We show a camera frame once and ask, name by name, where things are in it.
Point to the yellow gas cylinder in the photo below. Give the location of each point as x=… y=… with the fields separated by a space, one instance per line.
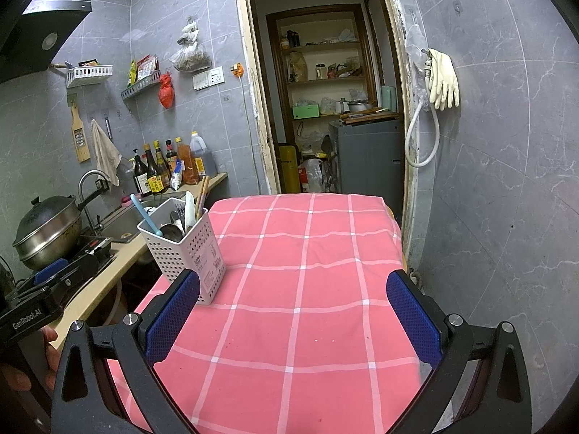
x=288 y=169

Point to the steel faucet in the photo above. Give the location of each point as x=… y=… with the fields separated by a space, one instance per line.
x=81 y=183

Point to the beige dish towel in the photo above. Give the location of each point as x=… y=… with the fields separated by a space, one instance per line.
x=105 y=153

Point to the grey wall shelf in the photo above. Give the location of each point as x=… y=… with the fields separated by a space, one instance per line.
x=140 y=87

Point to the green box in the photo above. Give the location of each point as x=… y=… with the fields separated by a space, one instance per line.
x=306 y=111

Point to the blue white packet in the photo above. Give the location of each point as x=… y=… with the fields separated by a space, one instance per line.
x=177 y=176

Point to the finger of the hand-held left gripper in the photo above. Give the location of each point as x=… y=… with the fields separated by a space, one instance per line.
x=59 y=285
x=52 y=266

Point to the hanging steel utensil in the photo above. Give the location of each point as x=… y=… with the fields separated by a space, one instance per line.
x=108 y=129

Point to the white wall switch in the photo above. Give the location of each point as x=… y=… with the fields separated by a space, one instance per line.
x=200 y=80

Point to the white perforated utensil holder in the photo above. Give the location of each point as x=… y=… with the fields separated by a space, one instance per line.
x=199 y=244

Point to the steel fork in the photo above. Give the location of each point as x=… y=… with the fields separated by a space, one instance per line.
x=181 y=211

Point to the clear plastic wall bag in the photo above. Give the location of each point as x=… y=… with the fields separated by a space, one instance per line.
x=416 y=54

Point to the small clear food bag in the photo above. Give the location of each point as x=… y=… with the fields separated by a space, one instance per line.
x=189 y=34

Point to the dark sauce bottle gold cap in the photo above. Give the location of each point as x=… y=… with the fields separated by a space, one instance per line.
x=161 y=158

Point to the white plastic jug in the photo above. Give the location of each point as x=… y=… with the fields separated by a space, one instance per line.
x=312 y=174

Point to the brown paper bag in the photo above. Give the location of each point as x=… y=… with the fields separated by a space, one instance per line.
x=298 y=65

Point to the red plastic bag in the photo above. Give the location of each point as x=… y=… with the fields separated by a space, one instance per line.
x=166 y=90

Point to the white wall socket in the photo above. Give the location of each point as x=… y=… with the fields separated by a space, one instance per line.
x=216 y=75

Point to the wooden grater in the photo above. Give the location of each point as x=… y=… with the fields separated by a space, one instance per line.
x=79 y=133

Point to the clear bag of dried food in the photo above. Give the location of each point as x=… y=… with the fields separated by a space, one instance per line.
x=192 y=58

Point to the steel pot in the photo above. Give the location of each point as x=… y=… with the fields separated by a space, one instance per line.
x=359 y=106

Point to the pink checkered tablecloth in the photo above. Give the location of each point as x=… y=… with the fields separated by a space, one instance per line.
x=294 y=370

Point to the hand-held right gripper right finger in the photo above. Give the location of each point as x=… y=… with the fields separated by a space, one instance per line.
x=414 y=316

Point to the dark shelf bottles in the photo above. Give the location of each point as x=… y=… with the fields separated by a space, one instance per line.
x=294 y=38

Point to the beige kitchen counter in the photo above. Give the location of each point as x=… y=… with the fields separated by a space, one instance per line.
x=113 y=266

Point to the black range hood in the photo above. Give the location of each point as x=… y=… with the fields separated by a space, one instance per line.
x=45 y=31

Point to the steel sink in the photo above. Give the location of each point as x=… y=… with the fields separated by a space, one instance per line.
x=120 y=226

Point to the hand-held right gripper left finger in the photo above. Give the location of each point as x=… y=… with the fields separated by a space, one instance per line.
x=174 y=312

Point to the small glass jar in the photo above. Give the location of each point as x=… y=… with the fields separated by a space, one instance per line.
x=321 y=71

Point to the black induction cooker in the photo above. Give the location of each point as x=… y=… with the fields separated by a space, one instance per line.
x=97 y=251

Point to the green yellow seasoning packet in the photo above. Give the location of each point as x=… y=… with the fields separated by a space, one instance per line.
x=132 y=71

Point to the person's left hand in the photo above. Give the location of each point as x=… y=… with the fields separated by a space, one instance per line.
x=49 y=361

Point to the dark brown door frame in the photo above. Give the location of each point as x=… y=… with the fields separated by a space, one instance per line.
x=271 y=77

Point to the wooden boards stack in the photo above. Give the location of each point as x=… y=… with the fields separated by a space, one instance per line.
x=366 y=115

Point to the cream rubber gloves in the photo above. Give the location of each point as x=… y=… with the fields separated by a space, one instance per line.
x=443 y=79

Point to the orange plug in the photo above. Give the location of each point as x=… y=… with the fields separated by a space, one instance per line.
x=238 y=70

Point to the steel wok with lid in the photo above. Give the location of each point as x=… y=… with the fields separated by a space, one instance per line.
x=43 y=230

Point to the dark sauce bottle red cap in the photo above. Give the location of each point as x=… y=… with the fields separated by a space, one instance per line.
x=171 y=156

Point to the small wall hook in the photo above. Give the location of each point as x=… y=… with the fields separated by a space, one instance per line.
x=458 y=7

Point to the grey cabinet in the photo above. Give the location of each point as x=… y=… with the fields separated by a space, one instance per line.
x=368 y=158

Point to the wooden storage shelves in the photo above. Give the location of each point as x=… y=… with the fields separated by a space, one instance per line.
x=325 y=47

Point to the yellow label sauce bottle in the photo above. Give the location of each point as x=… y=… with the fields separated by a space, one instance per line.
x=155 y=181

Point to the red seasoning packets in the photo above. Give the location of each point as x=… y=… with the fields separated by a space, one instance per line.
x=147 y=65

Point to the brown pump bottle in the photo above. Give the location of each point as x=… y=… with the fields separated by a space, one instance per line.
x=141 y=176

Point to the white wall basket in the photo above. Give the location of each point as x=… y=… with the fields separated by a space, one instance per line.
x=88 y=75

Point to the worn beige door frame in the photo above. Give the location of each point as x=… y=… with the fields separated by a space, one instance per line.
x=254 y=99

